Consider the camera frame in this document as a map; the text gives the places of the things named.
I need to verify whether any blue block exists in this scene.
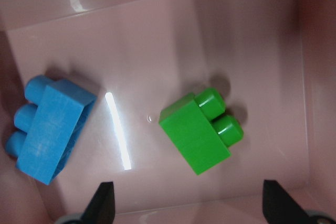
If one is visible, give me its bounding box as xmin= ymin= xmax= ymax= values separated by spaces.
xmin=5 ymin=75 xmax=97 ymax=185

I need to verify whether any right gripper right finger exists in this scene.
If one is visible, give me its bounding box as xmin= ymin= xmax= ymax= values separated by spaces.
xmin=262 ymin=180 xmax=318 ymax=224

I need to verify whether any green block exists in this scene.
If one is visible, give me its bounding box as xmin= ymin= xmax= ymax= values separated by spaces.
xmin=159 ymin=88 xmax=244 ymax=175

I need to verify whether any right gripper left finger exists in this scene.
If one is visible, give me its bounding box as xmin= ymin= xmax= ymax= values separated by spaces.
xmin=80 ymin=182 xmax=116 ymax=223

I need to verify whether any pink plastic box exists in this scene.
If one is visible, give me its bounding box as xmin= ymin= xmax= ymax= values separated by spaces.
xmin=1 ymin=0 xmax=335 ymax=223

